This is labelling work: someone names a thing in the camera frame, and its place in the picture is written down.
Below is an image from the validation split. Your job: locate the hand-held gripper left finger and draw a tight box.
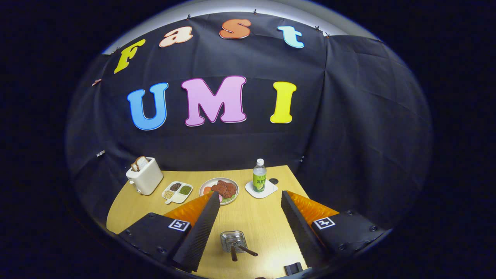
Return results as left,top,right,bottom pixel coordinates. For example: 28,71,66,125
116,191,220,274

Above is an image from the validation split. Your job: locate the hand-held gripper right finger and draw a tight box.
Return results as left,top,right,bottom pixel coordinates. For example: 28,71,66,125
281,190,390,272

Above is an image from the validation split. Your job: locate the black rectangular block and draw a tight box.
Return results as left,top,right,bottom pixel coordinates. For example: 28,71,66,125
284,262,304,277

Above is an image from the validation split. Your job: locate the white divided bean dish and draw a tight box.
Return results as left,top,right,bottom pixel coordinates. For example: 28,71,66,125
162,181,193,205

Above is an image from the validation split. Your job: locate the white round food plate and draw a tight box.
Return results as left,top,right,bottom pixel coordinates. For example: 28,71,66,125
199,177,239,206

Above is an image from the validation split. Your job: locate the red-brown meat piece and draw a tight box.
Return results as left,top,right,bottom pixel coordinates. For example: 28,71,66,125
210,180,237,198

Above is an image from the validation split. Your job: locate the white square coaster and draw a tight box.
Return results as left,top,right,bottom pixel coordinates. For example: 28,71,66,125
245,179,279,199

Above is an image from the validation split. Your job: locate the green label drink bottle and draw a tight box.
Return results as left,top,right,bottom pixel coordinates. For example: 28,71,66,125
253,158,267,193

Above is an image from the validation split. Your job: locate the white toaster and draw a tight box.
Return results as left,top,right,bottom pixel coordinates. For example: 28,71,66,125
126,157,164,196

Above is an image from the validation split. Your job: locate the small metal wire basket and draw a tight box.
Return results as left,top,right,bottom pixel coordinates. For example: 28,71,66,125
220,230,248,253

